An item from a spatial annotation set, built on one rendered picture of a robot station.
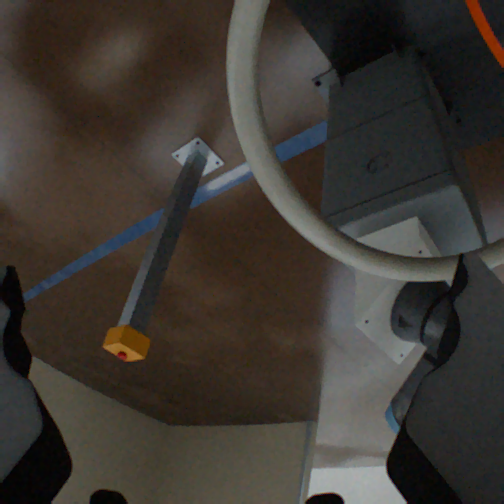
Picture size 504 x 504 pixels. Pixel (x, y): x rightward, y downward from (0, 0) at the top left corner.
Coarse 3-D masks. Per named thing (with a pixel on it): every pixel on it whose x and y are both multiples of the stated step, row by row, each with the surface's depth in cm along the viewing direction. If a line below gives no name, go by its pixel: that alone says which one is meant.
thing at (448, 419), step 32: (480, 288) 9; (448, 320) 9; (480, 320) 8; (448, 352) 8; (480, 352) 7; (448, 384) 7; (480, 384) 6; (416, 416) 6; (448, 416) 6; (480, 416) 6; (416, 448) 6; (448, 448) 5; (480, 448) 5; (416, 480) 6; (448, 480) 5; (480, 480) 5
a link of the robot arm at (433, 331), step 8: (440, 304) 86; (448, 304) 85; (432, 312) 86; (440, 312) 85; (448, 312) 83; (432, 320) 86; (440, 320) 84; (432, 328) 85; (440, 328) 83; (424, 336) 88; (432, 336) 85; (440, 336) 83; (432, 344) 84; (424, 352) 86; (432, 352) 83; (432, 360) 81
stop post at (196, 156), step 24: (192, 144) 198; (192, 168) 194; (192, 192) 189; (168, 216) 173; (168, 240) 168; (144, 264) 161; (168, 264) 164; (144, 288) 151; (144, 312) 148; (120, 336) 135; (144, 336) 142
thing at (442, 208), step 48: (336, 96) 150; (384, 96) 128; (432, 96) 116; (336, 144) 129; (384, 144) 113; (432, 144) 99; (336, 192) 115; (384, 192) 102; (432, 192) 91; (432, 240) 102; (480, 240) 99
